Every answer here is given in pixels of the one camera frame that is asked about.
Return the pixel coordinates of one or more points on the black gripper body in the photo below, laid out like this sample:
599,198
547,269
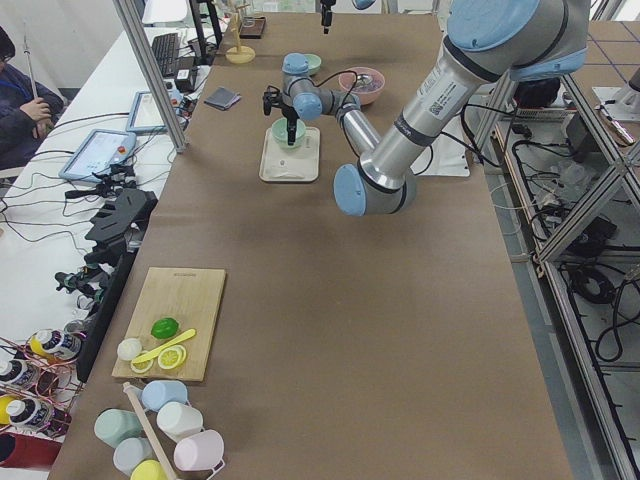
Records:
326,10
289,113

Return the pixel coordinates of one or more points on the green bowl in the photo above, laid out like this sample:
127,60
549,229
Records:
279,128
314,63
282,142

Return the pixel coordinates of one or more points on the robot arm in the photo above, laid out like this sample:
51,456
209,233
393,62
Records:
528,40

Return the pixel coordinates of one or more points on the green bowl on tray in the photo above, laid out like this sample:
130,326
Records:
282,142

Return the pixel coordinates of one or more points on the cream rabbit tray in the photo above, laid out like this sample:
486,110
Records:
292,166

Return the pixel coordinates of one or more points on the grey folded cloth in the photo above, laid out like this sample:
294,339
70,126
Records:
222,99

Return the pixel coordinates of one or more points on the wooden mug tree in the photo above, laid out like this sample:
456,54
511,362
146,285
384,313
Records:
238,53

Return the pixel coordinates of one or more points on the metal scoop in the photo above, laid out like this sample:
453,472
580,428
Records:
363,81

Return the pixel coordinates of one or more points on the pink bowl with ice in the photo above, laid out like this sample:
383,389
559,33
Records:
364,97

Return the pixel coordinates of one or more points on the black tray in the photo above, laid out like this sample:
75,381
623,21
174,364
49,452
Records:
252,27

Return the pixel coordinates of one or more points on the black keyboard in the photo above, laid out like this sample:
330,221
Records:
165,49

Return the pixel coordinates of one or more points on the teach pendant tablet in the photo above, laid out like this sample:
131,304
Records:
144,116
97,154

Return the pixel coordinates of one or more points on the black gripper stand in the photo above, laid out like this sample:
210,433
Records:
113,220

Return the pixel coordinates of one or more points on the wooden cutting board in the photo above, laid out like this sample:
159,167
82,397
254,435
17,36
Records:
192,298

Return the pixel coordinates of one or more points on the yellow plastic knife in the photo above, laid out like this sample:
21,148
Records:
152,354

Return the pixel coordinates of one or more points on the green lime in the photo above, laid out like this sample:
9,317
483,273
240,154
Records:
165,328

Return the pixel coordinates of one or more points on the seated person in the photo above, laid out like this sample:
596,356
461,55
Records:
26,119

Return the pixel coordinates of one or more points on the lemon slice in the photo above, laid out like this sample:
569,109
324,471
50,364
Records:
141,367
172,357

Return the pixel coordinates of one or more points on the white garlic bulb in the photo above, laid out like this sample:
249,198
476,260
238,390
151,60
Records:
129,348

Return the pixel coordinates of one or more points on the blue cup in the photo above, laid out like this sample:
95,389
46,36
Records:
157,393

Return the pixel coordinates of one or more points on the white cup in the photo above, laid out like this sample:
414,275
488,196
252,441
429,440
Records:
179,421

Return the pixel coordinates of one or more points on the pink cup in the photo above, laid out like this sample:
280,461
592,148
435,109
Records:
201,451

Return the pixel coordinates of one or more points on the green cup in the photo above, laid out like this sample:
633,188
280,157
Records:
113,426

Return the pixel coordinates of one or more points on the grey cup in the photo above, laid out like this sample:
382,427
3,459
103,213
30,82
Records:
130,453

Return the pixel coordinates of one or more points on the yellow cup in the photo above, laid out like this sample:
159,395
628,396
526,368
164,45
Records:
148,470

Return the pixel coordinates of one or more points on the aluminium frame post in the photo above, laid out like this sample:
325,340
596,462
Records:
135,32

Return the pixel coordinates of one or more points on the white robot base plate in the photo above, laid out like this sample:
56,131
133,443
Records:
445,156

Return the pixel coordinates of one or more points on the white wire cup rack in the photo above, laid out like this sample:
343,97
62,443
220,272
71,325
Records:
168,466

